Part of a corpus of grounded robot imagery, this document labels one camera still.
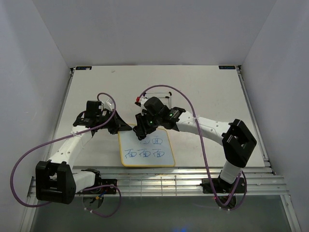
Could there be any yellow framed small whiteboard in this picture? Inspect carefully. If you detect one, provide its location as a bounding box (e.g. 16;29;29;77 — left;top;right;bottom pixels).
118;128;175;168

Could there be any blue corner label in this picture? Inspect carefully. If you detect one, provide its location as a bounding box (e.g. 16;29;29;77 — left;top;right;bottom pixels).
75;66;92;71
218;65;236;70

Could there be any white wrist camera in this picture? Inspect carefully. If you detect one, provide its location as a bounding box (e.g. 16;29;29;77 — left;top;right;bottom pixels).
135;96;148;109
102;98;115;111

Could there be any right blue corner label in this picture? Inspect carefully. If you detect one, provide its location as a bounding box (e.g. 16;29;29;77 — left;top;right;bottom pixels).
218;65;236;70

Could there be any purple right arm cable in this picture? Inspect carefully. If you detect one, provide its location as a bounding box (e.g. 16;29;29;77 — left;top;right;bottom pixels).
139;84;247;211

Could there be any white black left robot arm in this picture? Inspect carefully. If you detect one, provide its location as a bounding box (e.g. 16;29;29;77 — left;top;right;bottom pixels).
35;99;132;204

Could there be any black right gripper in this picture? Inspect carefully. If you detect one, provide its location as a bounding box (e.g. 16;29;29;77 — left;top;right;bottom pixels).
135;111;161;137

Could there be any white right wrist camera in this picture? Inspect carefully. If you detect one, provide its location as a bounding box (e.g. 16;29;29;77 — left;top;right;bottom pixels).
135;96;148;109

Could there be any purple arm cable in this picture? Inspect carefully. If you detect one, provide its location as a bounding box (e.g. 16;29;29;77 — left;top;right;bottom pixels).
11;92;124;218
139;84;247;211

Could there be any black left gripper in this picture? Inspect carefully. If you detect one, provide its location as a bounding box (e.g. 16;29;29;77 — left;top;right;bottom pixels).
98;109;132;135

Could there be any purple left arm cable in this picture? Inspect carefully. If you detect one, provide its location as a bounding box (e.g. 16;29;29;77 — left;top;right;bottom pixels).
11;92;124;218

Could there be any left blue corner label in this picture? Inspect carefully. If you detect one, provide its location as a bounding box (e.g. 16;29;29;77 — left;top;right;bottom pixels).
75;66;92;71

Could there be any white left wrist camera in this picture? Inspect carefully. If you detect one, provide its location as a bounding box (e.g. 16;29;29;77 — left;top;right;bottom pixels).
102;98;115;111

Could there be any black wire whiteboard stand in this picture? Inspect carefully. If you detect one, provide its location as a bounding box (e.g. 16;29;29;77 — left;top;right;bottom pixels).
143;91;172;108

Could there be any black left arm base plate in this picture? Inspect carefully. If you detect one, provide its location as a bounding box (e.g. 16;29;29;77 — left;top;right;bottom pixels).
80;179;117;195

